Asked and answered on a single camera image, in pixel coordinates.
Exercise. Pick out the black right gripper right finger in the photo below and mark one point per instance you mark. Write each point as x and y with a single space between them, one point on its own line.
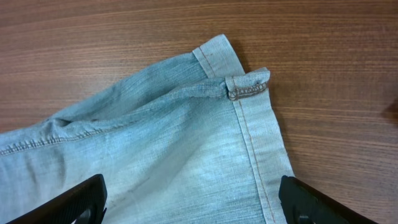
302 204

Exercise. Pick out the light blue denim shorts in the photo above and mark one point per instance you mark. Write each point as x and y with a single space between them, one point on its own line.
191 139

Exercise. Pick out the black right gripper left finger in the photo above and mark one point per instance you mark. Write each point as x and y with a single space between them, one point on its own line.
84 203

